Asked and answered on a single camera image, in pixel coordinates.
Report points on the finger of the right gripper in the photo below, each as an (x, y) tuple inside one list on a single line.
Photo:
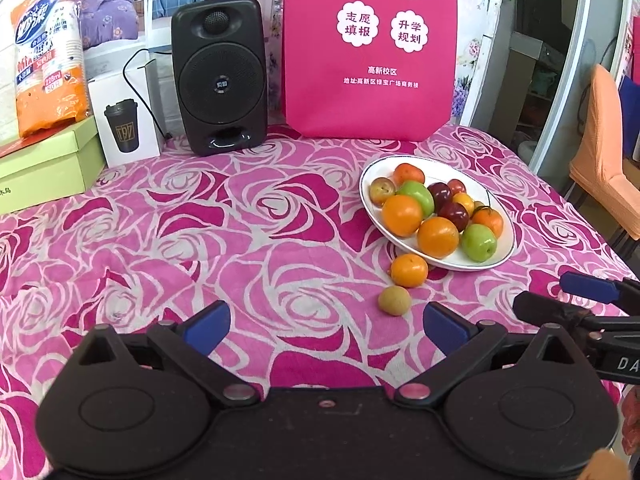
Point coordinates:
[(623, 294), (538, 310)]

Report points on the dark red plum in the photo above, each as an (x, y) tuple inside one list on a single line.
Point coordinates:
[(441, 194), (456, 214)]

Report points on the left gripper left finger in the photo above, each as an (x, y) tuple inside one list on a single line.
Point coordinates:
[(187, 346)]

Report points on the white round plate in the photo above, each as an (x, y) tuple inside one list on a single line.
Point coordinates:
[(437, 171)]

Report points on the small orange in plate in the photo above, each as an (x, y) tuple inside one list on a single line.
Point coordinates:
[(437, 237)]

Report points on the white coffee cup box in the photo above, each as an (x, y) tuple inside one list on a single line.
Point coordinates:
[(128, 110)]

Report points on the black portable speaker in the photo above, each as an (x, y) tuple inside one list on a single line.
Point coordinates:
[(219, 62)]

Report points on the orange tangerine with stem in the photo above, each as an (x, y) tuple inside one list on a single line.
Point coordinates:
[(486, 215)]

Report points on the large orange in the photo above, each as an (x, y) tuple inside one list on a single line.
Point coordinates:
[(402, 215)]

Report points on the green apple in plate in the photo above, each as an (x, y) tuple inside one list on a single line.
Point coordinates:
[(478, 242)]

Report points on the orange mandarin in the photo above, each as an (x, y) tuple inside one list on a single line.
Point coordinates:
[(406, 172)]

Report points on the magenta non-woven tote bag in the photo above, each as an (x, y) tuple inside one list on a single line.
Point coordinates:
[(369, 69)]

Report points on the large green apple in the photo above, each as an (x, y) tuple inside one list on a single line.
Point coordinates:
[(421, 194)]

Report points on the orange white tissue pack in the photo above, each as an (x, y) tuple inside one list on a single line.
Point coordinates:
[(50, 83)]

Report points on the yellow green small fruit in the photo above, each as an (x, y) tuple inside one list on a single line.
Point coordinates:
[(394, 300)]

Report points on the orange covered chair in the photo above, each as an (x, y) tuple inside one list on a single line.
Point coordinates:
[(598, 166)]

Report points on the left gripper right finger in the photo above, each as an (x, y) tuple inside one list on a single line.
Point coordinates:
[(468, 350)]

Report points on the yellow orange small citrus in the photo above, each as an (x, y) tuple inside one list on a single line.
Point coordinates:
[(465, 201)]

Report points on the red tomato-like fruit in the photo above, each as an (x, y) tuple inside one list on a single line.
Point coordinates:
[(456, 187)]

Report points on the light green cardboard box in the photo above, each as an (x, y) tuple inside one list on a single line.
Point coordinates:
[(49, 165)]

